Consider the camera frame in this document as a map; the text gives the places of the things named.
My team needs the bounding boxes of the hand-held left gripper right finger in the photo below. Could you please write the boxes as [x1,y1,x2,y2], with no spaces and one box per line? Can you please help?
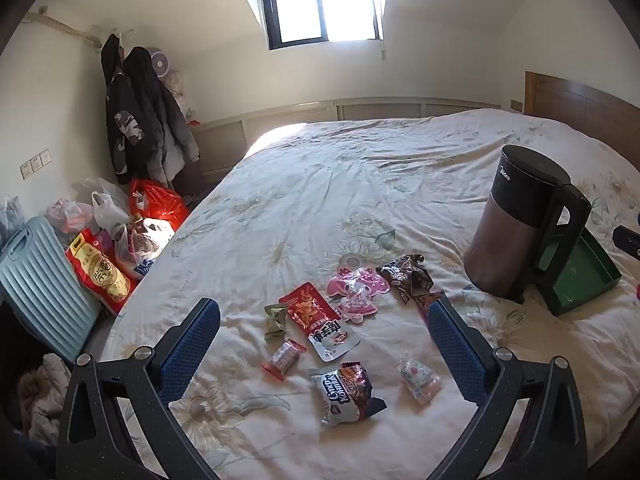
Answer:
[427,296,588,480]

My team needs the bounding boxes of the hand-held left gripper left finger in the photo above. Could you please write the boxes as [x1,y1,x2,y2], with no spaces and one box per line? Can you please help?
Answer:
[56,297,222,480]

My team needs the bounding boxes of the small clear candy packet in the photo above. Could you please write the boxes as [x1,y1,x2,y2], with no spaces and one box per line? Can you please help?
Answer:
[397,352,443,401]

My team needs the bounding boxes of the green candy packet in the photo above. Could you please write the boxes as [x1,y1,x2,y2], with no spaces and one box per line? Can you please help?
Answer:
[263,304,287,343]

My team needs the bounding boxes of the red-ended candy wrapper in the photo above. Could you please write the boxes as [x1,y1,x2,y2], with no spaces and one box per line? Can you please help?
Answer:
[261,339,307,381]

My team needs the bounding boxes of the brown oatmeal packet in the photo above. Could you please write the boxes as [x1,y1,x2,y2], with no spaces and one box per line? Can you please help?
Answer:
[375,254,435,306]

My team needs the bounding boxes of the pink cartoon snack packet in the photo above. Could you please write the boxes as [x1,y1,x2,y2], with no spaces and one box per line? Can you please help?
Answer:
[325,254,383,326]

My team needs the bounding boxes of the white and brown wafer packet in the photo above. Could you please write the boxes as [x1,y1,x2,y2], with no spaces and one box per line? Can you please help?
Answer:
[307,361,388,428]

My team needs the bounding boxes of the red and white snack packet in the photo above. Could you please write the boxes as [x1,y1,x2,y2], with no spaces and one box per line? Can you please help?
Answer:
[278,282,361,363]

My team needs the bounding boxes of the green tray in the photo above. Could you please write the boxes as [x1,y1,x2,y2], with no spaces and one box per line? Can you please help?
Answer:
[530,230,622,317]

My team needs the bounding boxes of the clear bag with dark contents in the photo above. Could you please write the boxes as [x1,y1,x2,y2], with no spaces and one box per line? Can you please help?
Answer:
[114,217,176,281]

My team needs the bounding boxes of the red and yellow rice bag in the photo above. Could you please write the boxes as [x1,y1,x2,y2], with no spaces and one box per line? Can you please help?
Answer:
[65,227,138,316]

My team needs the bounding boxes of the black and brown electric kettle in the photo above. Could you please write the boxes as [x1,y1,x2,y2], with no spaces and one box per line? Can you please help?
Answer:
[463,144,592,304]

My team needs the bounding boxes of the fur-trimmed beige coat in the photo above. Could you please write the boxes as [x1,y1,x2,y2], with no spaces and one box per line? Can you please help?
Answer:
[17,352,73,448]

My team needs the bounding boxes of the white plastic bag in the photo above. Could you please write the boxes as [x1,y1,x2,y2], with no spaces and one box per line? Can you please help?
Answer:
[72,177,133,236]

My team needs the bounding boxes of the pinkish plastic bag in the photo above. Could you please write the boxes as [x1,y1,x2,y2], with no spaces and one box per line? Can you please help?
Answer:
[45,199,96,233]

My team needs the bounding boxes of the bed with floral cover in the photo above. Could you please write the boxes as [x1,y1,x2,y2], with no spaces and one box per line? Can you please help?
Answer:
[100,107,640,480]

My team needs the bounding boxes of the grey puffer jacket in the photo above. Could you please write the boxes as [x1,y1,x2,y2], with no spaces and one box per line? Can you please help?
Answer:
[122,46,201,191]

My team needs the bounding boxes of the black camouflage jacket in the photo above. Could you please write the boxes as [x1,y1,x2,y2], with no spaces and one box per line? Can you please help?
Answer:
[100,35,151,186]

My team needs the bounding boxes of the beige radiator cover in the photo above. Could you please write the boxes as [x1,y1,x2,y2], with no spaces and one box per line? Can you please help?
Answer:
[192,97,501,181]

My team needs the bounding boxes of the clear plastic bag pile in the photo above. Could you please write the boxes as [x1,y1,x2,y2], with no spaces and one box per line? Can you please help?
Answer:
[165,70,193,126]

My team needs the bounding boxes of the wooden headboard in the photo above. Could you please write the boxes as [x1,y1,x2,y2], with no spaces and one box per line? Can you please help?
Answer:
[524,71,640,143]

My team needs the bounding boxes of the small white fan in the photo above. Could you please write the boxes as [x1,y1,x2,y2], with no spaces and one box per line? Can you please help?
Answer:
[149,49,173,78]

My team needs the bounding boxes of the dark framed window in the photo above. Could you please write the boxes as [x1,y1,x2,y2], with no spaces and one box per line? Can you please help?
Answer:
[257,0,383,51]

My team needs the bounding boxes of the white wall pipe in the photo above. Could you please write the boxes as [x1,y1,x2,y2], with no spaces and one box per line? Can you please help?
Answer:
[25,5,103,53]

